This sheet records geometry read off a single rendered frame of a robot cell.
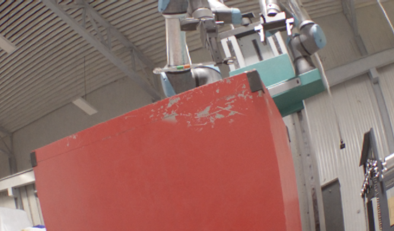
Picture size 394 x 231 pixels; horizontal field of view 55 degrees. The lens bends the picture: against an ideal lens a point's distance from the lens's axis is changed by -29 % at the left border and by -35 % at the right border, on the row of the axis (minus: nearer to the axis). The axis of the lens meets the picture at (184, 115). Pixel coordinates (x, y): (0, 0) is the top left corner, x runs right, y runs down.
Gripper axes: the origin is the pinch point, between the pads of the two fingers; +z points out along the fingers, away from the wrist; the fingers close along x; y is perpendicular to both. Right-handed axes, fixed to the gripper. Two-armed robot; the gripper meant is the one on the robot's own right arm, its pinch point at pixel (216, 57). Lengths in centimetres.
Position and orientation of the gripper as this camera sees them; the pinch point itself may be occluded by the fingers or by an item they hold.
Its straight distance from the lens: 171.4
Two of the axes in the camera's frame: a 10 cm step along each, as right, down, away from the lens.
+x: -0.1, 4.1, 9.1
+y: 9.8, -1.7, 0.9
